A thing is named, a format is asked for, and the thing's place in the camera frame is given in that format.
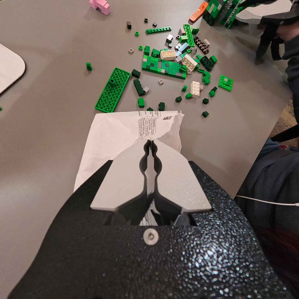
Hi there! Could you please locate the white rounded board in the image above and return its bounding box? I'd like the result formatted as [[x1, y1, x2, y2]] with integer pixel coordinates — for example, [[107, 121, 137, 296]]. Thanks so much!
[[0, 43, 26, 94]]

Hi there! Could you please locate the cream hollow brick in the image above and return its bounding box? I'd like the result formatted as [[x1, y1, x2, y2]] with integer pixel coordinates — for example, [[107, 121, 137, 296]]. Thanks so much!
[[160, 50, 177, 61]]

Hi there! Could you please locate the orange brick separator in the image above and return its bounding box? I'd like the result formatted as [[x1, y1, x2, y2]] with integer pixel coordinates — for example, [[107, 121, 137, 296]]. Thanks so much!
[[189, 1, 209, 22]]

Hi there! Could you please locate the pile of loose toy bricks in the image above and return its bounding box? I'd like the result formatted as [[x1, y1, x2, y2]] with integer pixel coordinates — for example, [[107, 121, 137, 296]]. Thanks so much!
[[126, 17, 234, 118]]

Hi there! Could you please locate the dark green wide brick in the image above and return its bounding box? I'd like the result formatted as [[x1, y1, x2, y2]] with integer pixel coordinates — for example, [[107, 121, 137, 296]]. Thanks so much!
[[200, 55, 218, 71]]

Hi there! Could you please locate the green brick creeper model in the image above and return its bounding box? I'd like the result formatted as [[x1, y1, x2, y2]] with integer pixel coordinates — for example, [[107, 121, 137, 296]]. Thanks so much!
[[202, 0, 243, 29]]

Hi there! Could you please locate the white cable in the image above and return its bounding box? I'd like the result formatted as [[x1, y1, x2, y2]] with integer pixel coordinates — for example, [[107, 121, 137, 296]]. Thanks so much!
[[235, 195, 299, 206]]

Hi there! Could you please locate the small square green plate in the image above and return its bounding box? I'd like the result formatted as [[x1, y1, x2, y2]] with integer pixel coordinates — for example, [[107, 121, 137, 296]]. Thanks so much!
[[218, 74, 234, 92]]

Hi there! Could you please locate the large green studded plate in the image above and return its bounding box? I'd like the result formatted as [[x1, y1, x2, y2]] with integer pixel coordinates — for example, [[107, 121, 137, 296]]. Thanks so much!
[[94, 67, 131, 113]]

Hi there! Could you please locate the white paper bag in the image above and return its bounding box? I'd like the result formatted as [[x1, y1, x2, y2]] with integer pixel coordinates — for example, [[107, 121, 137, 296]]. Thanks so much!
[[74, 110, 185, 227]]

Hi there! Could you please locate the pink toy pig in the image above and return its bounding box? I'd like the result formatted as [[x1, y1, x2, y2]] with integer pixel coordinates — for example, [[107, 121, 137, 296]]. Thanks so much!
[[89, 0, 110, 16]]

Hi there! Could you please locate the black studded plate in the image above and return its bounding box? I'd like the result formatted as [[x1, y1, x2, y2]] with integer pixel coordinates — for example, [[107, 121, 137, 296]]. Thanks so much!
[[193, 36, 210, 55]]

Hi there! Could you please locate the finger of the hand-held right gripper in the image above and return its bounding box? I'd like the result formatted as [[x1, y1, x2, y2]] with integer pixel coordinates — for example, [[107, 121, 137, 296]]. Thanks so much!
[[235, 0, 293, 25]]

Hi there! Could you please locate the thin long green plate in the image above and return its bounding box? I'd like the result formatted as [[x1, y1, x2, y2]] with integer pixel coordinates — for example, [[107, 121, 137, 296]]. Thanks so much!
[[145, 27, 171, 35]]

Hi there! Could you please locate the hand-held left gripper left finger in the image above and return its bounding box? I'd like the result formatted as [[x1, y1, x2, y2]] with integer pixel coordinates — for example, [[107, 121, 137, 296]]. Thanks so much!
[[90, 139, 152, 225]]

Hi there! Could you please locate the grey desk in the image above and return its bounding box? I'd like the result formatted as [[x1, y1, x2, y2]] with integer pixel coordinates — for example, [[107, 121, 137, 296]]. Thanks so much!
[[0, 0, 293, 299]]

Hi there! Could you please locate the person's dark clothing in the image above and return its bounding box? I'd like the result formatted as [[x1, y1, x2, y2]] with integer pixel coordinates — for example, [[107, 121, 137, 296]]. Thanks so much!
[[234, 138, 299, 299]]

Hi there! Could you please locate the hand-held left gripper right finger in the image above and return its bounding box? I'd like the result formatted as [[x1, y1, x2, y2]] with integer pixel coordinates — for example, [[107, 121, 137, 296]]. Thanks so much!
[[151, 138, 212, 226]]

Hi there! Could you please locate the green mosaic tile plate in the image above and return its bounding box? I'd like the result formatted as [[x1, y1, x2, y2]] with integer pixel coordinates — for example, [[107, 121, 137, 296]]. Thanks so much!
[[142, 55, 187, 80]]

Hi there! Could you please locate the long green holed brick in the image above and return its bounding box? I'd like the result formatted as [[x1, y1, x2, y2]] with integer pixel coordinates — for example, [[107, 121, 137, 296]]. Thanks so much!
[[183, 24, 195, 47]]

